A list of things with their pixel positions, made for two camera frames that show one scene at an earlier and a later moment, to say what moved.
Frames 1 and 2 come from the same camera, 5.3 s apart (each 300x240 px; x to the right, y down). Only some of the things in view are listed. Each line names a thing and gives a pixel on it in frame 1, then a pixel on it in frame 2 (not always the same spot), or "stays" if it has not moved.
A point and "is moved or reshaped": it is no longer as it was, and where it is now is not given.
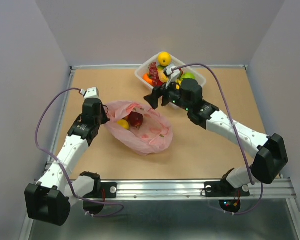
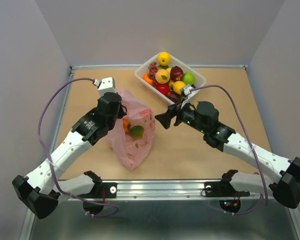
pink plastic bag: x=154 y=135 is moved or reshaped
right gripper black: x=153 y=98 -> x=165 y=118
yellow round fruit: x=164 y=58 stays
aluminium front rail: x=272 y=189 stays
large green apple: x=189 y=75 stays
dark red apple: x=135 y=119 is moved or reshaped
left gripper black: x=105 y=118 -> x=121 y=112
